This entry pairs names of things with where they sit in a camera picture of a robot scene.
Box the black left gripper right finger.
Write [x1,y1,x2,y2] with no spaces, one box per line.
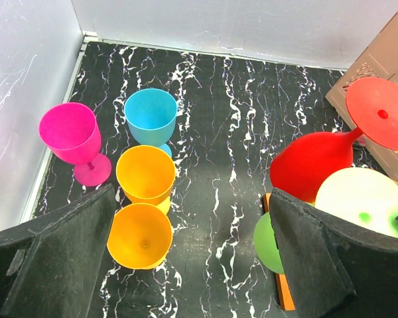
[269,188,398,317]

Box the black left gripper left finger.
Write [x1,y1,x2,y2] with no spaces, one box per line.
[0,184,116,317]

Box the green wine glass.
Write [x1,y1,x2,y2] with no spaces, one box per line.
[253,167,398,275]

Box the yellow-base orange wine glass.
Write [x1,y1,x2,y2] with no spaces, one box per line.
[107,203,173,270]

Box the magenta wine glass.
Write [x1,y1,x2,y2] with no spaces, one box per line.
[38,102,112,187]

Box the red wine glass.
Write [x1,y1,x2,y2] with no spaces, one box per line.
[269,77,398,202]

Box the blue wine glass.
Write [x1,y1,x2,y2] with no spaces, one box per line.
[124,88,178,156]

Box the orange wooden rack base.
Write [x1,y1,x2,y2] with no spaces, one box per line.
[263,193,295,311]

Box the pink plastic file organizer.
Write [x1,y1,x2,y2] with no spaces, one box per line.
[326,11,398,182]

